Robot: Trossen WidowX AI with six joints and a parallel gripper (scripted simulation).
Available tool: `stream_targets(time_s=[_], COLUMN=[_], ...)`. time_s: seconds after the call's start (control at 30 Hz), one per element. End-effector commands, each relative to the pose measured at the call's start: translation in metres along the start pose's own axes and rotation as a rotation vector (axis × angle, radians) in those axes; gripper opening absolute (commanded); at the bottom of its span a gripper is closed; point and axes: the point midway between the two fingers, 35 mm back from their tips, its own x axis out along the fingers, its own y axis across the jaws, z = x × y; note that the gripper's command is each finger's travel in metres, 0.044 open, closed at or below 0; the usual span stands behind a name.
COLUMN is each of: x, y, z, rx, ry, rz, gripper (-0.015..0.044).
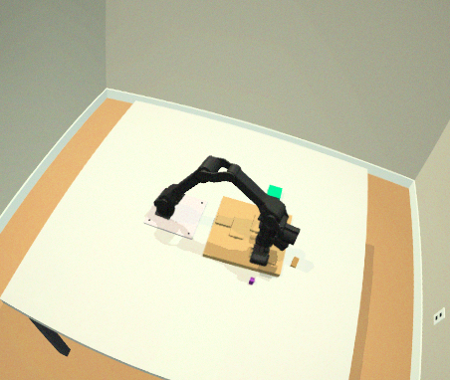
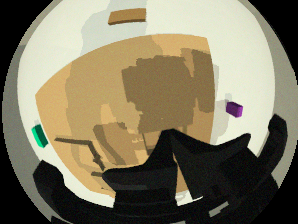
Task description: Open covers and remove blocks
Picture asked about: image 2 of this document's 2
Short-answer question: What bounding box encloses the green rectangular block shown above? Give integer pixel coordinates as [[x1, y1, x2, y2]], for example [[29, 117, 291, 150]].
[[31, 124, 48, 148]]

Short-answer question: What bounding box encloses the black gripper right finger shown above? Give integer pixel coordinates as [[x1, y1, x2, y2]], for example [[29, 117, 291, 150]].
[[168, 128, 251, 200]]

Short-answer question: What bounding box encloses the small orange flat block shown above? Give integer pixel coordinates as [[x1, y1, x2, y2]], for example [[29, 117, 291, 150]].
[[108, 8, 146, 26]]

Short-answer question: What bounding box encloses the small purple block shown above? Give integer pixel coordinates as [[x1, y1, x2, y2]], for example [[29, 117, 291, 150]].
[[226, 101, 243, 117]]

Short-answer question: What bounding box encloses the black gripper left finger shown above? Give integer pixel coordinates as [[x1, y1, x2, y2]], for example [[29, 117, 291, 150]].
[[102, 129, 178, 200]]

